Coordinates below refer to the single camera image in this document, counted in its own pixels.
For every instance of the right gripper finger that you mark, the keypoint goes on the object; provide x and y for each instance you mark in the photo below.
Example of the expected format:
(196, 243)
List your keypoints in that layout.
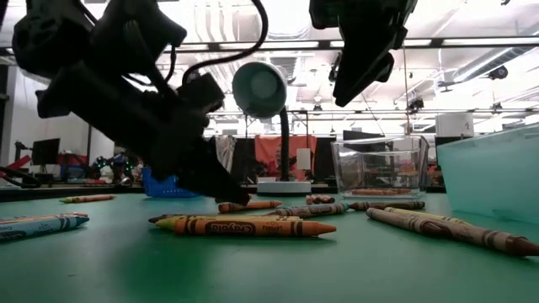
(358, 63)
(385, 69)

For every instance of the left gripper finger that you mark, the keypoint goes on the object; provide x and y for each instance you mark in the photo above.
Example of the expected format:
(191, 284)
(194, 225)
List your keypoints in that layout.
(202, 190)
(215, 168)

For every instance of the orange crayon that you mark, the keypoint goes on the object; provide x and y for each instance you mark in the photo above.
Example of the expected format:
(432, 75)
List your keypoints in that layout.
(261, 205)
(379, 192)
(323, 200)
(252, 228)

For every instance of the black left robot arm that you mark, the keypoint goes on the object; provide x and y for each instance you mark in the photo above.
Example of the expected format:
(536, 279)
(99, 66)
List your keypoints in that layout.
(50, 33)

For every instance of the patterned hanging cloth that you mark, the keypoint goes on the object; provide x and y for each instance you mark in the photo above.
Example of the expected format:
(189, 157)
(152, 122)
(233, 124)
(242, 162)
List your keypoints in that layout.
(225, 151)

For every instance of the blue plastic basket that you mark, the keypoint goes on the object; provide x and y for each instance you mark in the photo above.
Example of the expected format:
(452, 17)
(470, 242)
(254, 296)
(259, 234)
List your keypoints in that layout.
(162, 191)

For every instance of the black ceiling spotlight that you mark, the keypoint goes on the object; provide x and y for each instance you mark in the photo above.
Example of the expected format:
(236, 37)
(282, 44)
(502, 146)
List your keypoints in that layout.
(498, 72)
(415, 104)

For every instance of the red hanging cloth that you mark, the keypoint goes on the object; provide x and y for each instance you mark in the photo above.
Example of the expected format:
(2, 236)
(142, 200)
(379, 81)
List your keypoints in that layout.
(267, 149)

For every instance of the black overhead light bar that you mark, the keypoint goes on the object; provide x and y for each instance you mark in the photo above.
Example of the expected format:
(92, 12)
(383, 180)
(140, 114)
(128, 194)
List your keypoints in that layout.
(436, 42)

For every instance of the black monitor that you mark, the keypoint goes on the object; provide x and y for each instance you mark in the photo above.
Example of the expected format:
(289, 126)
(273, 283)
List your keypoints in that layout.
(45, 151)

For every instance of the white paper sign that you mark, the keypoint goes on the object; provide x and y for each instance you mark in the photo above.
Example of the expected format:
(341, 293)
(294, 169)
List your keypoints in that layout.
(303, 159)

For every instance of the white cylinder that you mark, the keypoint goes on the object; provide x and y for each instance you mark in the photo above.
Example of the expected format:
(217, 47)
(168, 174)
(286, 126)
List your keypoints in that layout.
(455, 125)

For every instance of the white desk lamp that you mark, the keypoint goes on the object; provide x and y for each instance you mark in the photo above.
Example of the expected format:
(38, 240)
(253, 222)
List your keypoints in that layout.
(259, 90)

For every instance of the green table mat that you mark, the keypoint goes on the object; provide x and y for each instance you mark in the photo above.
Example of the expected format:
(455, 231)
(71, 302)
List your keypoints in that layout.
(252, 269)

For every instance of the clear plastic container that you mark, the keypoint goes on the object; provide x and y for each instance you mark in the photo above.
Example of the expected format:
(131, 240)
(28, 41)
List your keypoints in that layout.
(379, 168)

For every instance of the red-brown crayon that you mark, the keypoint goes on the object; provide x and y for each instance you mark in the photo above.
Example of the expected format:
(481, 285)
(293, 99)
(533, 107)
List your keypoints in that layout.
(404, 221)
(497, 242)
(385, 205)

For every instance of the teal plastic bin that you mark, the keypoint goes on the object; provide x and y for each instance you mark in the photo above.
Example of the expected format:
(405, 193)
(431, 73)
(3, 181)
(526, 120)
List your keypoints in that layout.
(492, 177)

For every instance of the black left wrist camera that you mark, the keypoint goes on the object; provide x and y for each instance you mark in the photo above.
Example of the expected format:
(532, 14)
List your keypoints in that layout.
(202, 92)

